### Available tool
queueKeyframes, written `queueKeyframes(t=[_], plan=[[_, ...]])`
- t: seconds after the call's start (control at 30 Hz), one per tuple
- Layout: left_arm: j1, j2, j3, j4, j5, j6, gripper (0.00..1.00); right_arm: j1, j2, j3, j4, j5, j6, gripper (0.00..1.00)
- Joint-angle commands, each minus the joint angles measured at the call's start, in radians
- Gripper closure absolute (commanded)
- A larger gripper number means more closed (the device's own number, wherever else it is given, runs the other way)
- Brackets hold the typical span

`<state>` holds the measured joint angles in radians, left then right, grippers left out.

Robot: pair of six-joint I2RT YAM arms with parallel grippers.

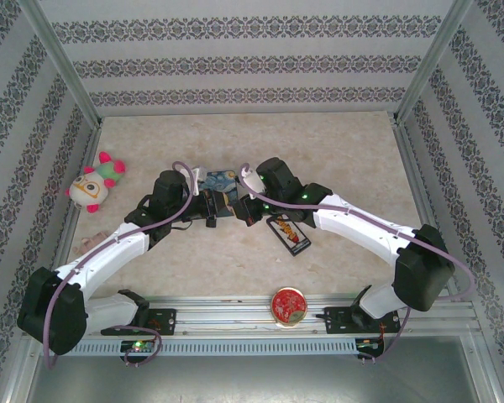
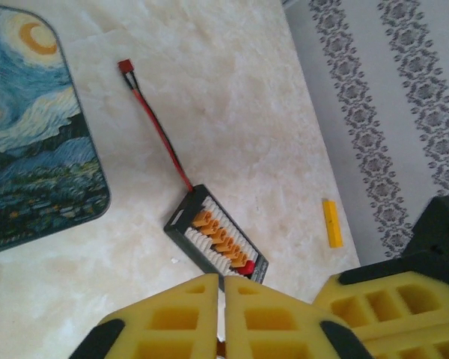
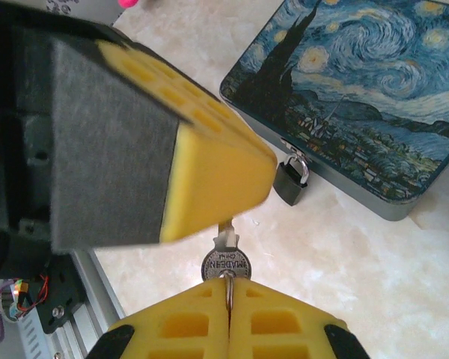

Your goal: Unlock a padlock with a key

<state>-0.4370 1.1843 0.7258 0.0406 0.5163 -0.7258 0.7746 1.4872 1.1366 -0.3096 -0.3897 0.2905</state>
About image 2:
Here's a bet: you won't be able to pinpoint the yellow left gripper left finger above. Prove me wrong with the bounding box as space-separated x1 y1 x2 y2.
70 273 219 359

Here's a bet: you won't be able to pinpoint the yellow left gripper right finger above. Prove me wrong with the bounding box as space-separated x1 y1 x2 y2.
224 275 374 359

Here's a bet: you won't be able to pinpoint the Starry Night tin box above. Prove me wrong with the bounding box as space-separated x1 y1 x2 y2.
0 0 112 258

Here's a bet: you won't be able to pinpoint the yellow rectangular block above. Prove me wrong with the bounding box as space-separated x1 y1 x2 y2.
321 200 344 249

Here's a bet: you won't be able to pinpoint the black charging board yellow connectors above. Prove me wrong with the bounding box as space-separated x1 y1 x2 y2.
163 183 269 288

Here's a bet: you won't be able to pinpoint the red-black cable with red plug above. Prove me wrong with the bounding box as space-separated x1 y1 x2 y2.
117 58 194 192

